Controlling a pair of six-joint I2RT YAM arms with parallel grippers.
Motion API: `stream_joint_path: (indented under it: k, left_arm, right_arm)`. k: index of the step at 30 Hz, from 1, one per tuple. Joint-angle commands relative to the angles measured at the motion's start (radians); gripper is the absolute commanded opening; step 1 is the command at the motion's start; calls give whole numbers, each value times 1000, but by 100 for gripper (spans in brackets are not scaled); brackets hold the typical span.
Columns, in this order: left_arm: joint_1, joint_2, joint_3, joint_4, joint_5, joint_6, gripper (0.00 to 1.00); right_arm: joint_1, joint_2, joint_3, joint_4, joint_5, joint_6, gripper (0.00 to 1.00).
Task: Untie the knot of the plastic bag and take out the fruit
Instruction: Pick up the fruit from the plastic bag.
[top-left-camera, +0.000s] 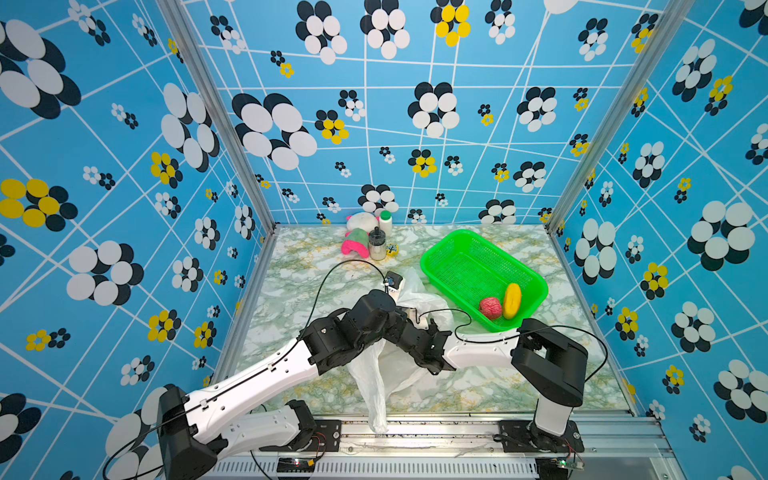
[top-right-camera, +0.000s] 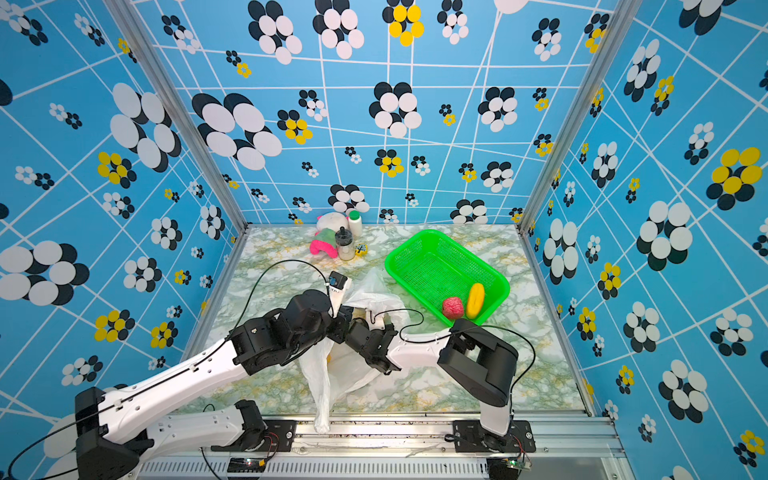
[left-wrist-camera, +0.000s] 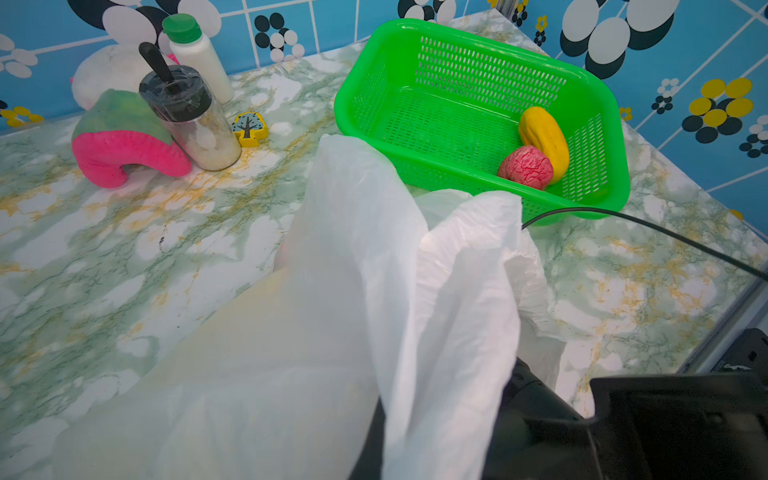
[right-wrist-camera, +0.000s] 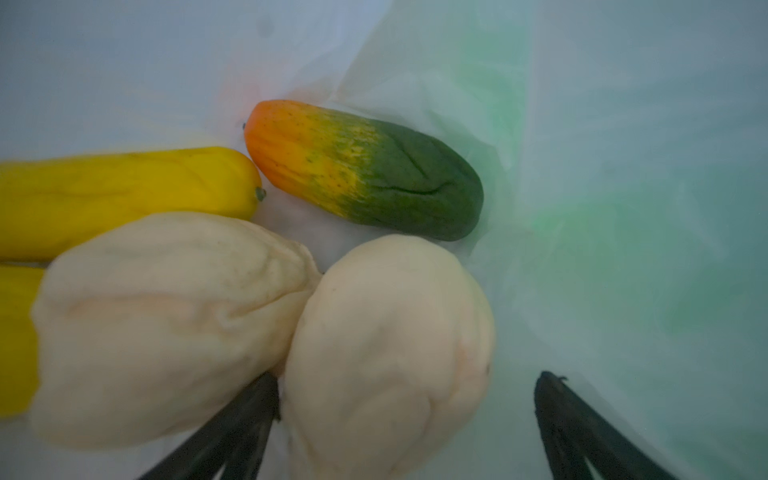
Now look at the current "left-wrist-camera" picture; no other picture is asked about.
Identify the white bottle green cap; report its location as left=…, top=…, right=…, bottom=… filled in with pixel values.
left=162, top=13, right=234, bottom=104

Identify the small yellow tree toy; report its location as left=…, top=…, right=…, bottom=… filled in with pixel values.
left=232, top=111, right=269, bottom=148

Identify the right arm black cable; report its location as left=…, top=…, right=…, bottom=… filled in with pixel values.
left=520, top=206, right=768, bottom=283

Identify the clear jar black lid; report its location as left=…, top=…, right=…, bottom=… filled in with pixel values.
left=138, top=42, right=241, bottom=171

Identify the white translucent plastic bag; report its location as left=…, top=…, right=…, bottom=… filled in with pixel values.
left=52, top=135, right=549, bottom=479

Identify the white round plush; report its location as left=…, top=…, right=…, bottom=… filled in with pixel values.
left=71, top=44, right=152, bottom=111

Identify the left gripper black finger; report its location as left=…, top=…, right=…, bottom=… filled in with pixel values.
left=348, top=400, right=386, bottom=480

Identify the red textured fruit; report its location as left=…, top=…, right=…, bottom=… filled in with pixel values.
left=497, top=145, right=554, bottom=190

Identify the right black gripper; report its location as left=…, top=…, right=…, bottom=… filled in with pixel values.
left=482, top=328, right=767, bottom=479

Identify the green plastic basket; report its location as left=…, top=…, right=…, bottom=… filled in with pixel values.
left=334, top=19, right=631, bottom=224

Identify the pink green plush toy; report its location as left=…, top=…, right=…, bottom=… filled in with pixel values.
left=72, top=89, right=192, bottom=189

